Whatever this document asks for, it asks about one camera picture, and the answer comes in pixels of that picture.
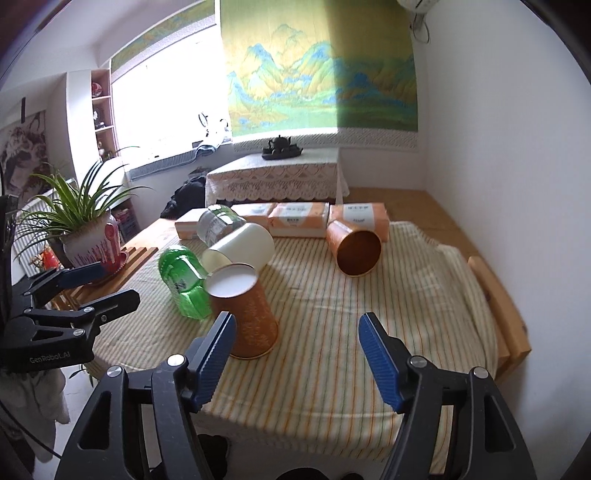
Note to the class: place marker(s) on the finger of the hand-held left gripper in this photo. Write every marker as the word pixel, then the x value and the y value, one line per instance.
pixel 87 273
pixel 115 304

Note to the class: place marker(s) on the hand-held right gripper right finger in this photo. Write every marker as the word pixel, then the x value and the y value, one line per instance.
pixel 379 357

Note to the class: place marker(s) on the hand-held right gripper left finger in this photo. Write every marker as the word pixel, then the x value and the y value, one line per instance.
pixel 216 357

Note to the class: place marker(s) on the orange patterned paper cup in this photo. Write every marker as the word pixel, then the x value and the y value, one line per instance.
pixel 251 318

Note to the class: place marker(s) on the orange paper cup brown inside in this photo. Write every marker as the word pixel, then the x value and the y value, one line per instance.
pixel 358 251

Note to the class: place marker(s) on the white paper cup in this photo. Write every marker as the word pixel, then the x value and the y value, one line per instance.
pixel 244 244

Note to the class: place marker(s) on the potted spider plant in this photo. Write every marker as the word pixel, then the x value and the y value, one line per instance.
pixel 94 240

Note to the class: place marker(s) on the wooden slat trivet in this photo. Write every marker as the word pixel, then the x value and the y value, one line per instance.
pixel 138 258

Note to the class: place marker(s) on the white cloth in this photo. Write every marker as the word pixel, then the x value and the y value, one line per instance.
pixel 32 406

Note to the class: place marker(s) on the green plastic bottle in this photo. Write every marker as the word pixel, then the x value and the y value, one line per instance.
pixel 182 277

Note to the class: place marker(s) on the striped tablecloth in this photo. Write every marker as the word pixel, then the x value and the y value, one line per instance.
pixel 323 304

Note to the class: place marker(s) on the black clothing pile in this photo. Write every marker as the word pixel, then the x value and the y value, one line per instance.
pixel 184 198

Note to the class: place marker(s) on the wooden table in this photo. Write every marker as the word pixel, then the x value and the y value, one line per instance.
pixel 501 318

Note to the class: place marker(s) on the clear bottle with grey label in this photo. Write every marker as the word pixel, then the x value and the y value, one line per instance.
pixel 214 224

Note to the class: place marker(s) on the small orange tissue pack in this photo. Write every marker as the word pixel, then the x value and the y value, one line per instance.
pixel 254 213

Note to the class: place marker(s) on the blue towel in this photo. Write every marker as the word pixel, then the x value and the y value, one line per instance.
pixel 205 150

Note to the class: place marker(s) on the small table with lace cloth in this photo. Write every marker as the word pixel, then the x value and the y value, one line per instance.
pixel 272 177

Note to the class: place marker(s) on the dark teapot set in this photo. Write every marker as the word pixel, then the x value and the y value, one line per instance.
pixel 280 147

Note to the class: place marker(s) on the landscape print window valance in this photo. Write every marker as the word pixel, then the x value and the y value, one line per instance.
pixel 157 41

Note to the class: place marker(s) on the ink painting wall poster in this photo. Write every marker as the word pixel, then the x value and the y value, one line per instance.
pixel 23 152

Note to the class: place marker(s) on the white wall shelf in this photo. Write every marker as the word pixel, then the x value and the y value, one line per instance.
pixel 102 115

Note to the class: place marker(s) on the landscape painting wall hanging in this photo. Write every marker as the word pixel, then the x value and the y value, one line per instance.
pixel 318 69

